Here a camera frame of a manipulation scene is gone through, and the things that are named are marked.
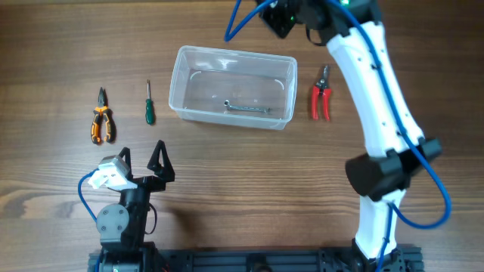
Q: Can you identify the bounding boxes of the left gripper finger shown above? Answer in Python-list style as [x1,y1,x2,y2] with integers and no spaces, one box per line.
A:
[119,147,132,178]
[147,140,175,182]

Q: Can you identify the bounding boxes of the orange black pliers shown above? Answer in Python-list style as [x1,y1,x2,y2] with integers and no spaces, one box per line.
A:
[90,87,116,144]

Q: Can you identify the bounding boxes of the red handled wire cutters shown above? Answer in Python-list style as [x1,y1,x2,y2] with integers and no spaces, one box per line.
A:
[311,65,332,121]

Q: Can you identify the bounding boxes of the silver L socket wrench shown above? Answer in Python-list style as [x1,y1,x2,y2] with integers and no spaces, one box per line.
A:
[224,100,271,114]

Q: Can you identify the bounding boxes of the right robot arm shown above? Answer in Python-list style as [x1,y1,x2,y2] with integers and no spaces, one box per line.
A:
[256,1,442,271]

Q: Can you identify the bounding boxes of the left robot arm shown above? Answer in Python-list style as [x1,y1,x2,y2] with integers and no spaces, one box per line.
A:
[88,140,175,272]

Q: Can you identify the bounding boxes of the clear plastic container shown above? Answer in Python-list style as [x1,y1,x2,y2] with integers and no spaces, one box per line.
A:
[169,45,298,130]

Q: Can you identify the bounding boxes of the green handled screwdriver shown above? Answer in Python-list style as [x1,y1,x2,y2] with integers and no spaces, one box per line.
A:
[145,79,155,125]

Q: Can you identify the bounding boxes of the left blue cable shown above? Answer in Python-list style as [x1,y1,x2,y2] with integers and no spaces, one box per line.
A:
[77,168,100,224]

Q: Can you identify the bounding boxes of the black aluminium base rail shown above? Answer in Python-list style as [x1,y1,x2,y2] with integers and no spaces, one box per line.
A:
[87,247,425,272]

